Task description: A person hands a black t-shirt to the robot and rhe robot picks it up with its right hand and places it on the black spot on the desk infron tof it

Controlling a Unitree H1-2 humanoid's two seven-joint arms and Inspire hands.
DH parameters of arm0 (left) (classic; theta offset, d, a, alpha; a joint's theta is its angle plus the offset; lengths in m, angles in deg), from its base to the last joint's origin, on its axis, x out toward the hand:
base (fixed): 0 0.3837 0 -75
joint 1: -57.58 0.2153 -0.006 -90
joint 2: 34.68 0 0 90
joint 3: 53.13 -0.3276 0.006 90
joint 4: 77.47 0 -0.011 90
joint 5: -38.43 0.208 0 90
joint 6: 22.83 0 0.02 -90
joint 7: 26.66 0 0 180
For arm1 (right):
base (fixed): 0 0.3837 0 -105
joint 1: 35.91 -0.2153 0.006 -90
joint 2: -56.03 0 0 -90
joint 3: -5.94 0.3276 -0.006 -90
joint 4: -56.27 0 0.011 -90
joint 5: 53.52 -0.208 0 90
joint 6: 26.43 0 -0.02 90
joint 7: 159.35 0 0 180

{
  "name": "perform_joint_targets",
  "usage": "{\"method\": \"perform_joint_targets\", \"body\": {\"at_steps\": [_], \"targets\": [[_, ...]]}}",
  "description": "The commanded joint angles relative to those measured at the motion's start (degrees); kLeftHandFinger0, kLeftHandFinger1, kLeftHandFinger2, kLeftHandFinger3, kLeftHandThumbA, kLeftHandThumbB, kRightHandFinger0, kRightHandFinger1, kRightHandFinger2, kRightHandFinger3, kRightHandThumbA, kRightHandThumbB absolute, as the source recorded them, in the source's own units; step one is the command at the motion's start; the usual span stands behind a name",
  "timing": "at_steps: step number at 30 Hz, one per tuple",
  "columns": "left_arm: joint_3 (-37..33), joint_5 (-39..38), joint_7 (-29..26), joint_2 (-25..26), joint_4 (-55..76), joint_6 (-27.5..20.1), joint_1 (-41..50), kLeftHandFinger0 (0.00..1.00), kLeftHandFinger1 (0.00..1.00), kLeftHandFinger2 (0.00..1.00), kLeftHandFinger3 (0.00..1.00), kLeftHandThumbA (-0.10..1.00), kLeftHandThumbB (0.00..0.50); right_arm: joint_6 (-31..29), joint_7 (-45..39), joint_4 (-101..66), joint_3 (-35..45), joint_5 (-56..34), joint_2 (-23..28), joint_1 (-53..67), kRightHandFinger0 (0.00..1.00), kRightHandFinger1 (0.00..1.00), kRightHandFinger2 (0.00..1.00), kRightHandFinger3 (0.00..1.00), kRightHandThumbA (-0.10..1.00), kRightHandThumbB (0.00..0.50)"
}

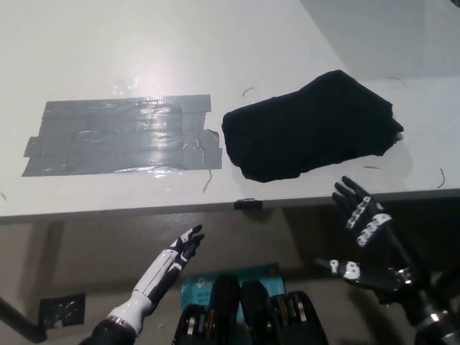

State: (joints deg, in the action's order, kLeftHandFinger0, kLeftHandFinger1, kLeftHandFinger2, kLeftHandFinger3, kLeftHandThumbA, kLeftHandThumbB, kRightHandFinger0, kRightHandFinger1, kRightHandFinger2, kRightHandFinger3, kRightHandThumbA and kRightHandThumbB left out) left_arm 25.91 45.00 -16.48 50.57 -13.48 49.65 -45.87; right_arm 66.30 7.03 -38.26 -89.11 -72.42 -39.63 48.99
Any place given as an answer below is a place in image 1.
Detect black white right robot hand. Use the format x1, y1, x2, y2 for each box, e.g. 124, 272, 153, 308
313, 175, 438, 318

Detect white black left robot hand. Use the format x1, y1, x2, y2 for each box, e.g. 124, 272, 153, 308
110, 225, 206, 331

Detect black t-shirt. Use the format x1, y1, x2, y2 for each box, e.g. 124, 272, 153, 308
220, 69, 405, 185

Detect robot black legs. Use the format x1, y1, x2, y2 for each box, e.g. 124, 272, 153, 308
171, 274, 330, 345

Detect teal cardboard box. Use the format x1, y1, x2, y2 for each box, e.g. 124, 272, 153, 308
178, 263, 289, 326

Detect black tape patch on floor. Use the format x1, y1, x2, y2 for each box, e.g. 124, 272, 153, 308
38, 292, 88, 328

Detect grey table leg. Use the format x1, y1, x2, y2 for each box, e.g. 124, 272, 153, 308
32, 220, 66, 288

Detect black metal floor bar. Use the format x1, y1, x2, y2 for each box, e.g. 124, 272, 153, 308
0, 295, 48, 342

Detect grey duct tape patch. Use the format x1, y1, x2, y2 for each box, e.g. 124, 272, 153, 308
22, 93, 224, 178

